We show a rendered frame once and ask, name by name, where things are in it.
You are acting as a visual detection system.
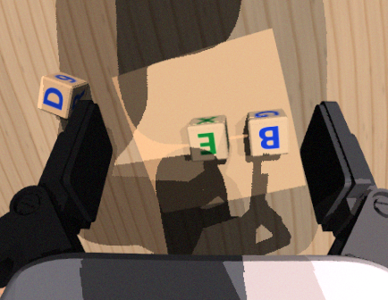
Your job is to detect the brown letter block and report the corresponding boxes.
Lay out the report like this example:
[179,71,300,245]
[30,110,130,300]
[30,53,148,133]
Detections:
[38,72,88,119]
[186,114,230,162]
[248,109,290,157]

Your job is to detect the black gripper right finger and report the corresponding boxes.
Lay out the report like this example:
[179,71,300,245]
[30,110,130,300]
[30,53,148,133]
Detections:
[300,101,388,268]

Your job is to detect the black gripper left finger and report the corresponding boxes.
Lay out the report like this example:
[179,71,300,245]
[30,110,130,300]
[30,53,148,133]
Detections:
[0,100,113,288]

